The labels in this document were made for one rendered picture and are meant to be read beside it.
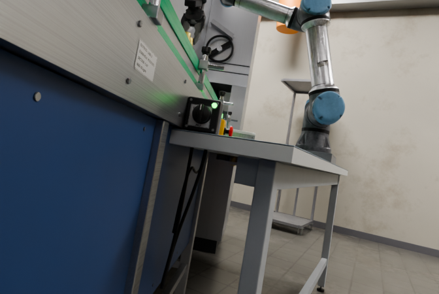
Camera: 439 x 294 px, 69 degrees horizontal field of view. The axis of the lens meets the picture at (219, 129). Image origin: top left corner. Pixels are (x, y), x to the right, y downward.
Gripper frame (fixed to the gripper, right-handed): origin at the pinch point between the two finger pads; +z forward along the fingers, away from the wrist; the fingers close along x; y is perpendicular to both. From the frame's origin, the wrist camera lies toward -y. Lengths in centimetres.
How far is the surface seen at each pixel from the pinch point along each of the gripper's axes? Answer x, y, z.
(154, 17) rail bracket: -17, -84, 27
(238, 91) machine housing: -15, 108, -4
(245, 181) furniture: -33, -56, 49
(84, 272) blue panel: -15, -84, 63
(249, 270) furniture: -37, -58, 67
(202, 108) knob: -21, -55, 35
